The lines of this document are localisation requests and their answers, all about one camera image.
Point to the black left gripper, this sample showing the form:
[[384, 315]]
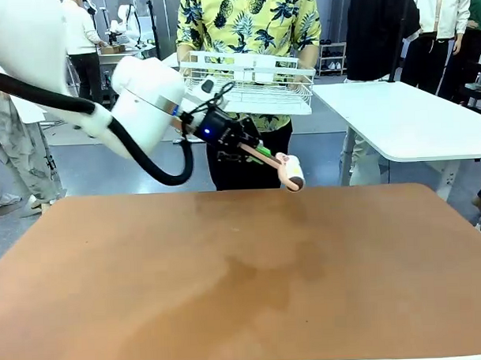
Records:
[[219, 131]]

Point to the pink lint roller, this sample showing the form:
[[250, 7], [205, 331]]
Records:
[[293, 172]]

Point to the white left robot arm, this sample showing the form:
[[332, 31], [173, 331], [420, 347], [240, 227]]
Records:
[[142, 96]]

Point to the person's right forearm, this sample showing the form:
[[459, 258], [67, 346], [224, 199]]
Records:
[[183, 57]]

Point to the person's left forearm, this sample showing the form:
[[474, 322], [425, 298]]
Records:
[[308, 63]]

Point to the person's black trousers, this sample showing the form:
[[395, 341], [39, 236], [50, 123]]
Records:
[[244, 176]]

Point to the white shoe rack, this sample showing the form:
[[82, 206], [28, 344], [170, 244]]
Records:
[[333, 58]]

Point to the person in pineapple shirt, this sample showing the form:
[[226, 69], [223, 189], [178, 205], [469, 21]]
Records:
[[250, 17]]

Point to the grey background work table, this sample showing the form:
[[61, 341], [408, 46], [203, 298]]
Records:
[[139, 52]]

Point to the white table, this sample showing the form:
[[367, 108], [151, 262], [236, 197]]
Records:
[[404, 119]]

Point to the cardboard box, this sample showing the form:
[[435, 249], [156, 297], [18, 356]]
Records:
[[113, 49]]

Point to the person in black coat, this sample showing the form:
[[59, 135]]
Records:
[[373, 29]]

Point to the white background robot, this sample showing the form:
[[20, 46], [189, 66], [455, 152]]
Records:
[[124, 24]]

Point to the person in white sweater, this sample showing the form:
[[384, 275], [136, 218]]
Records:
[[81, 35]]

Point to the person white jacket black trousers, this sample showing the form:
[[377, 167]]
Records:
[[436, 19]]

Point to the person in green top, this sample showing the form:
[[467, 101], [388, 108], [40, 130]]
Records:
[[472, 41]]

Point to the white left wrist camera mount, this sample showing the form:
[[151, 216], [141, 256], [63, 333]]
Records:
[[202, 92]]

